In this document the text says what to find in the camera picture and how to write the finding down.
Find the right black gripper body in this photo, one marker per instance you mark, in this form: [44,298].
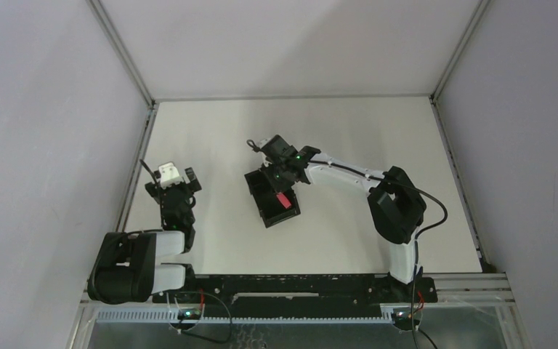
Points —
[280,179]

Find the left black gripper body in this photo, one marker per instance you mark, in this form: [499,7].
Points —
[174,187]

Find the red handled screwdriver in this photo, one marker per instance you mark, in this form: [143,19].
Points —
[284,201]

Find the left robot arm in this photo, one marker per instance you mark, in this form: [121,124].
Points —
[128,267]

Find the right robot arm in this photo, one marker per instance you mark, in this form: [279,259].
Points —
[400,211]

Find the black plastic bin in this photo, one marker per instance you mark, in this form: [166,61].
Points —
[270,209]

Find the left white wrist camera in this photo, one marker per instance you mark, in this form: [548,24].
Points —
[169,175]

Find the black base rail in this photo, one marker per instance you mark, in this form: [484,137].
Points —
[289,295]

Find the white slotted cable duct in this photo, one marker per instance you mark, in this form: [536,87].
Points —
[164,316]

